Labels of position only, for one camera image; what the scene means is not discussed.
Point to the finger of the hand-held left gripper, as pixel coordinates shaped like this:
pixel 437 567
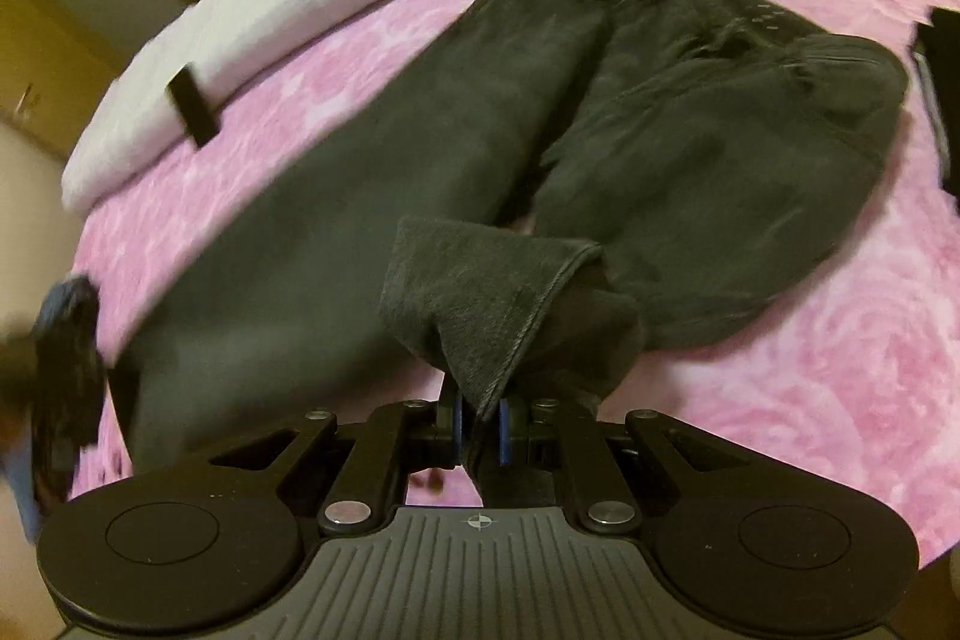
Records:
pixel 67 301

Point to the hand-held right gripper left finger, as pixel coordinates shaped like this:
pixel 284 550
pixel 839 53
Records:
pixel 455 434

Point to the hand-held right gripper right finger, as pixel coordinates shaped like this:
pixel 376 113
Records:
pixel 504 436

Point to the dark grey pants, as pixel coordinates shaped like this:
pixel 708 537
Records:
pixel 420 160

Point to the pink floral blanket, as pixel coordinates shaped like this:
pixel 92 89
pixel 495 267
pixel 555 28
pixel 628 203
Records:
pixel 810 325

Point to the black flat object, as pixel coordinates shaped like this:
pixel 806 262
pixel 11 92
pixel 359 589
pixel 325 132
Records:
pixel 941 85

